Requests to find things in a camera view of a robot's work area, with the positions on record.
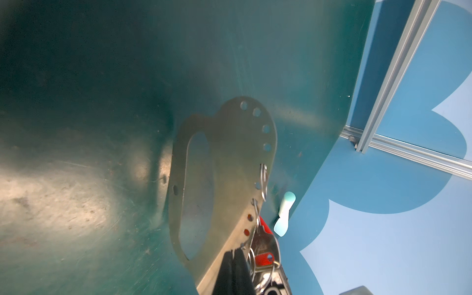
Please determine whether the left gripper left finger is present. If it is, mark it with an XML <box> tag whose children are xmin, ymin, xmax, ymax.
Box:
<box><xmin>212</xmin><ymin>250</ymin><xmax>234</xmax><ymax>295</ymax></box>

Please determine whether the light blue toy shovel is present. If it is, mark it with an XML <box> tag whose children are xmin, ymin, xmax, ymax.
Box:
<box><xmin>274</xmin><ymin>191</ymin><xmax>296</xmax><ymax>237</ymax></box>

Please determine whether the aluminium frame rear bar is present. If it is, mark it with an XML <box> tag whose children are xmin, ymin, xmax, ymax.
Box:
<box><xmin>339</xmin><ymin>124</ymin><xmax>472</xmax><ymax>181</ymax></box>

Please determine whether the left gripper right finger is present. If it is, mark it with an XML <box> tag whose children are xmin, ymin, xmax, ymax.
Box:
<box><xmin>234</xmin><ymin>248</ymin><xmax>256</xmax><ymax>295</ymax></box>

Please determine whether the key with red tag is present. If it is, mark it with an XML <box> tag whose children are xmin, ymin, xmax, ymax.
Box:
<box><xmin>248</xmin><ymin>217</ymin><xmax>292</xmax><ymax>295</ymax></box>

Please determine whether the aluminium frame right post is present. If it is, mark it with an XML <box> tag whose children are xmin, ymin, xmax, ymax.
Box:
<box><xmin>351</xmin><ymin>1</ymin><xmax>440</xmax><ymax>154</ymax></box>

